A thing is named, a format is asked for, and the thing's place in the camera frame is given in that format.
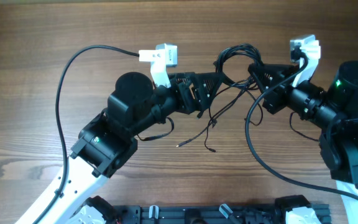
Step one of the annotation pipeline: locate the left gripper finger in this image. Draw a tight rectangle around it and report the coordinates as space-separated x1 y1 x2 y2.
168 72 203 87
196 72 224 108

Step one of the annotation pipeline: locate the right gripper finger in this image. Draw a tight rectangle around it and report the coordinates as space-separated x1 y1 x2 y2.
248 63 275 93
253 63 297 75

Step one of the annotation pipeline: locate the black cable bundle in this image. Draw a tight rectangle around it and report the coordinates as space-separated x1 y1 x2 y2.
176 43 264 153

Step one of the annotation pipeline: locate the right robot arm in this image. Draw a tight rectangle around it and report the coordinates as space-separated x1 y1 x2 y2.
248 60 358 223

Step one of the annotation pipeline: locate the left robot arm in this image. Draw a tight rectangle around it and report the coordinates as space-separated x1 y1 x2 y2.
18 72 224 223

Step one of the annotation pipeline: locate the right camera black cable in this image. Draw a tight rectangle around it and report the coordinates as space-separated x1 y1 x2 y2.
244 52 358 215

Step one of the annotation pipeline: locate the camera black cable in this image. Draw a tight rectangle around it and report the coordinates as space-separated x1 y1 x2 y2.
244 52 358 215
31 44 140 224

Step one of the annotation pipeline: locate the left camera black cable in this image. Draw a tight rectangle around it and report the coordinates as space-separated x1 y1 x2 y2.
31 44 140 224

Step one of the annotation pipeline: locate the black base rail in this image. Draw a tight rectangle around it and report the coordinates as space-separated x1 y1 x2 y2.
63 195 333 224

